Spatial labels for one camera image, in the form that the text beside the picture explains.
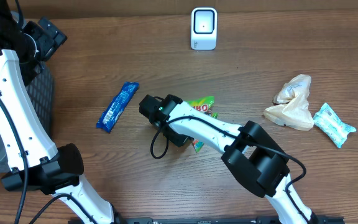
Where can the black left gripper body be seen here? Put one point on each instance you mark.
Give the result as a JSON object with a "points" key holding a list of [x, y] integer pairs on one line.
{"points": [[44, 42]]}

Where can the green Haribo candy bag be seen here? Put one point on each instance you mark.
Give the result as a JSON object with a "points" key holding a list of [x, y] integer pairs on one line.
{"points": [[203, 105]]}

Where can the grey plastic mesh basket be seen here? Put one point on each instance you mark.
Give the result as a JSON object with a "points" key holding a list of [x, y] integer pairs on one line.
{"points": [[26, 142]]}

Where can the brown nut snack bag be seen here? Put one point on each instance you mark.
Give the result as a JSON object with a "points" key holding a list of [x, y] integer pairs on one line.
{"points": [[291, 105]]}

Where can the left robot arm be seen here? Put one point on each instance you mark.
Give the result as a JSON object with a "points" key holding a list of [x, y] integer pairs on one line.
{"points": [[62, 177]]}

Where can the blue snack packet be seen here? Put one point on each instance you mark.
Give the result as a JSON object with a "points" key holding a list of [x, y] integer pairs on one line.
{"points": [[117, 106]]}

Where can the teal wipes packet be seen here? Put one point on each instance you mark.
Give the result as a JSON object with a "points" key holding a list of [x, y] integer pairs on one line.
{"points": [[330, 123]]}

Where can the white barcode scanner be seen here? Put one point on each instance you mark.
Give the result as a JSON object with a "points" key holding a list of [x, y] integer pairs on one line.
{"points": [[204, 28]]}

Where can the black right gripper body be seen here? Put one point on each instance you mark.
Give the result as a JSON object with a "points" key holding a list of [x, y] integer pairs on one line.
{"points": [[179, 139]]}

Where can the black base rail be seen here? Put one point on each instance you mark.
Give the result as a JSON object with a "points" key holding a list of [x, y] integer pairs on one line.
{"points": [[258, 220]]}

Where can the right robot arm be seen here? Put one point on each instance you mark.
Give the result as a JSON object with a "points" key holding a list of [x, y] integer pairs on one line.
{"points": [[255, 160]]}

